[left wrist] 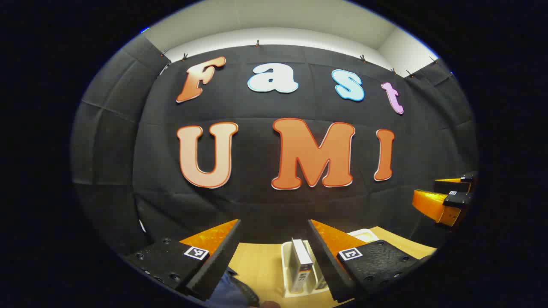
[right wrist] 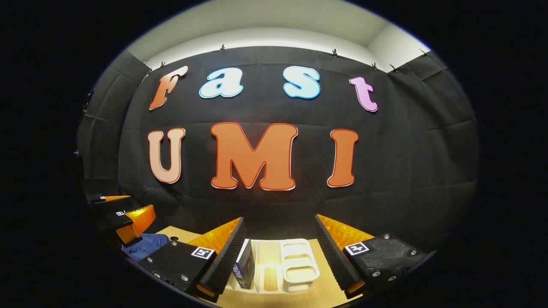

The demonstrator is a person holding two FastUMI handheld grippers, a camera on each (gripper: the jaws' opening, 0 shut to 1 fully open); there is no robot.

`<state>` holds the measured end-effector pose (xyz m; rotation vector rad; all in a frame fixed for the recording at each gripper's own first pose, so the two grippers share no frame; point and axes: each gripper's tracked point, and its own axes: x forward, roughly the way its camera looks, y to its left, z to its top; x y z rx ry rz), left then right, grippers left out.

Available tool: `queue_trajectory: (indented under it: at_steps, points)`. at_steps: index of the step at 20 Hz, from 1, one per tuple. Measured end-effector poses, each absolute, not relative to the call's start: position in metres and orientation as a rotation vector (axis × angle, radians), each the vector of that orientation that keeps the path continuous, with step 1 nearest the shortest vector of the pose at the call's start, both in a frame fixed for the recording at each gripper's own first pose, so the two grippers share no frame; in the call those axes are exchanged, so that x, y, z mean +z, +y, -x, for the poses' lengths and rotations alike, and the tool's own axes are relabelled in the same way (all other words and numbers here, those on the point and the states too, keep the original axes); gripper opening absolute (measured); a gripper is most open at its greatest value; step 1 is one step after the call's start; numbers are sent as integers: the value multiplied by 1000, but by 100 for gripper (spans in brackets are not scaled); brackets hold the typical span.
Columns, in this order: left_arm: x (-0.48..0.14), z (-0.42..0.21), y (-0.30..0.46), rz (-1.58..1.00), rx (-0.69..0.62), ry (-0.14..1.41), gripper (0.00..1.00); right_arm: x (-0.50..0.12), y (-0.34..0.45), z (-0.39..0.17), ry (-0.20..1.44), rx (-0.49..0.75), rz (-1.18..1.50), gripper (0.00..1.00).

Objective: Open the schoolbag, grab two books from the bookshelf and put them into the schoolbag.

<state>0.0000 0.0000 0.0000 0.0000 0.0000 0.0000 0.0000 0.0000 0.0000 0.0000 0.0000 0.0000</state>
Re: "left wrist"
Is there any blue schoolbag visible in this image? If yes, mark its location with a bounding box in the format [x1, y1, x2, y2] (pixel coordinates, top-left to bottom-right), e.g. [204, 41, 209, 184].
[205, 267, 260, 308]

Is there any white bookshelf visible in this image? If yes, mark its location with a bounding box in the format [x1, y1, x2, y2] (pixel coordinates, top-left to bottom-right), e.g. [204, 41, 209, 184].
[280, 229, 379, 298]

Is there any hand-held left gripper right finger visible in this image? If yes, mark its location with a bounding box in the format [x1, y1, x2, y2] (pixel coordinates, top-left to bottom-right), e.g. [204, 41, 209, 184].
[307, 219, 433, 304]

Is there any grey white book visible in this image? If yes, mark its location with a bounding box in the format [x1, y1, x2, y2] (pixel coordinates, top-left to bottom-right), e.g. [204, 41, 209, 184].
[288, 238, 316, 294]

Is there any black backdrop cloth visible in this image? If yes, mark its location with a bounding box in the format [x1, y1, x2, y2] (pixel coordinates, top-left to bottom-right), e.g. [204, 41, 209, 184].
[71, 34, 478, 257]

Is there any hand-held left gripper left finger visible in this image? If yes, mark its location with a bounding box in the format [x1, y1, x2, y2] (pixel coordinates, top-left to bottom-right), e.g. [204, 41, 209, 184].
[124, 219, 242, 302]

